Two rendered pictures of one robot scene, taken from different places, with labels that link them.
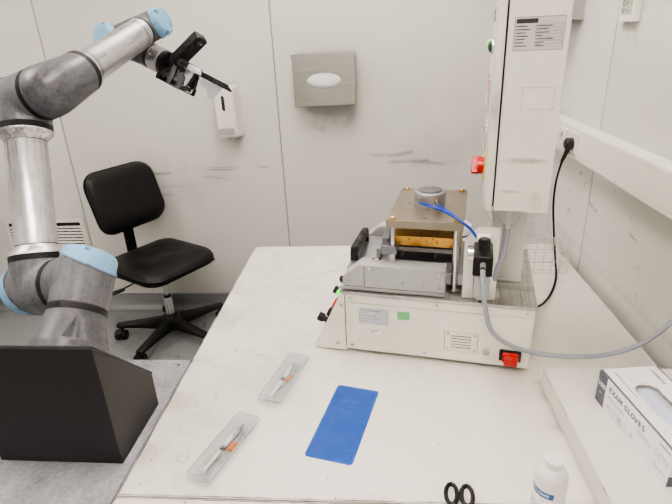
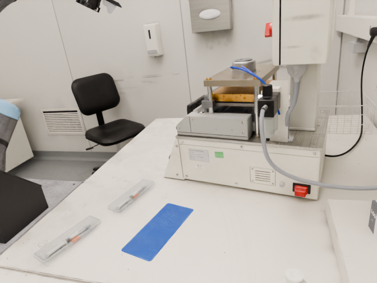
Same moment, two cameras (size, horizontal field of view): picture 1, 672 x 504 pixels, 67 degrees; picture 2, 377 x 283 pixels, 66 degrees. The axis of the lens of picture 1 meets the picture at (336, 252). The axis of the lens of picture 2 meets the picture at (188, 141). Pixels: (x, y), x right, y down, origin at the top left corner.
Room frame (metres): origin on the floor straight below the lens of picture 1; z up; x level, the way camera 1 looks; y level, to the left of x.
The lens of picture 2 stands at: (0.23, -0.27, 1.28)
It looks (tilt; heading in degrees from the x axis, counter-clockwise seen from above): 22 degrees down; 13
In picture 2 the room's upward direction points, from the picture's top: 7 degrees counter-clockwise
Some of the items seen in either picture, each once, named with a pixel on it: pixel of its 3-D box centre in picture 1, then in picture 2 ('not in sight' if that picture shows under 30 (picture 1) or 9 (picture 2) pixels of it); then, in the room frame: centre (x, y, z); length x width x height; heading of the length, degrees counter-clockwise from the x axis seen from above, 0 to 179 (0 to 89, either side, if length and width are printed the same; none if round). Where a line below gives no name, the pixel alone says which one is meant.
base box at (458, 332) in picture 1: (423, 301); (243, 147); (1.22, -0.23, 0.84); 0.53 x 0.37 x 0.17; 74
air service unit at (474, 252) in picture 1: (479, 265); (267, 110); (0.98, -0.31, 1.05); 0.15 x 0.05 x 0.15; 164
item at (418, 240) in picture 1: (428, 221); (243, 85); (1.22, -0.24, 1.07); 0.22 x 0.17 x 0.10; 164
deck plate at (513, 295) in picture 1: (440, 269); (255, 123); (1.22, -0.28, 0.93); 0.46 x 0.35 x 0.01; 74
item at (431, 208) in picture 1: (441, 216); (251, 80); (1.20, -0.27, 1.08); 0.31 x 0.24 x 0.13; 164
